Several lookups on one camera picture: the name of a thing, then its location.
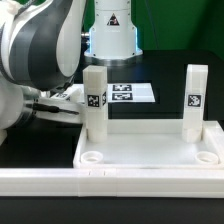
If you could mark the white fence block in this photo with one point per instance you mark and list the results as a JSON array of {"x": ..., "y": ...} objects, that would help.
[
  {"x": 215, "y": 137},
  {"x": 3, "y": 135}
]

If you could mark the white front fence rail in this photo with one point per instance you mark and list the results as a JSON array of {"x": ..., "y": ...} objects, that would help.
[{"x": 112, "y": 182}]

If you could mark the white desk top tray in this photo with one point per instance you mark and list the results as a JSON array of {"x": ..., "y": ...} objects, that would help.
[{"x": 145, "y": 144}]

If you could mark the white marker base plate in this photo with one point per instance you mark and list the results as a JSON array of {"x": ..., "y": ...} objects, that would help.
[{"x": 119, "y": 93}]

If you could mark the white left fence block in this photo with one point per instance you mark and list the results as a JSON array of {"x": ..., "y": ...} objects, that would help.
[{"x": 3, "y": 135}]

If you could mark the white right fence block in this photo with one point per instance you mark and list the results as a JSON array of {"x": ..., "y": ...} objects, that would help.
[{"x": 215, "y": 137}]

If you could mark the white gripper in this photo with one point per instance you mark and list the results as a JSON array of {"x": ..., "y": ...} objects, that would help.
[{"x": 60, "y": 111}]

